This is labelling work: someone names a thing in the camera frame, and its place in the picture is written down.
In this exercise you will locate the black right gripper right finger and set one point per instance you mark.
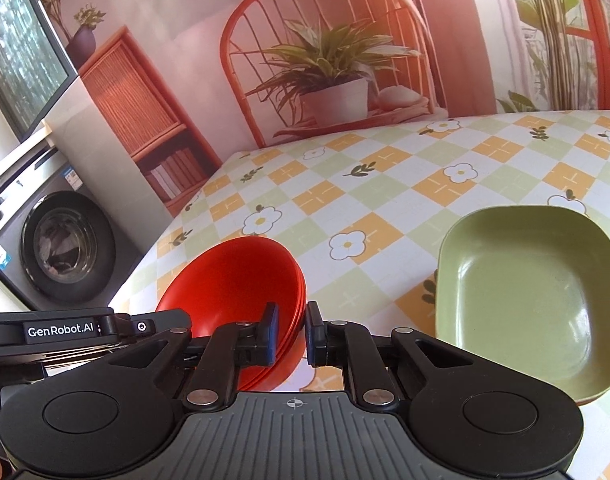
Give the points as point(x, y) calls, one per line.
point(394, 374)

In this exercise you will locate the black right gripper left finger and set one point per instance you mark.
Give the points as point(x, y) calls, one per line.
point(163, 369)

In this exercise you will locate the red plastic bowl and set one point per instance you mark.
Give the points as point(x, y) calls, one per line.
point(232, 282)

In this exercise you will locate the grey front-load washing machine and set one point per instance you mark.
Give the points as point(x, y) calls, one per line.
point(59, 248)

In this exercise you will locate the checkered floral tablecloth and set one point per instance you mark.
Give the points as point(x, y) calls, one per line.
point(364, 214)

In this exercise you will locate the green square plastic plate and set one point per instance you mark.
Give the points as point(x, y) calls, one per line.
point(529, 287)

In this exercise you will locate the black framed window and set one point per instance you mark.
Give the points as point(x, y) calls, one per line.
point(35, 70)

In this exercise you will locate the printed room backdrop cloth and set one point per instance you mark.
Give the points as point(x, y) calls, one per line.
point(183, 84)

